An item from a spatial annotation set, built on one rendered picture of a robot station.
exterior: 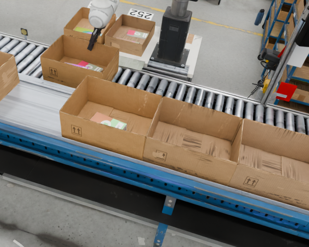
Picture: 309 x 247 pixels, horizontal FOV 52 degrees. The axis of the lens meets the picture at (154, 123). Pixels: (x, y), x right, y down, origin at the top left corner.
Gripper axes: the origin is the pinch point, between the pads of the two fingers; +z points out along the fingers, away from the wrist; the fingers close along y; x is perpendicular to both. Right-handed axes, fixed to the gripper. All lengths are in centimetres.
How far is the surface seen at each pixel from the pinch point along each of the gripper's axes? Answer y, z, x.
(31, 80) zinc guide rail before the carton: -47.3, 5.4, 13.5
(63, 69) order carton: -28.9, 4.1, 4.1
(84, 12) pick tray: 56, 18, 26
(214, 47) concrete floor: 202, 57, -104
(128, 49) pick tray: 23.2, 3.5, -20.8
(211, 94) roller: 1, -15, -83
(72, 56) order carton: -0.2, 16.2, 8.5
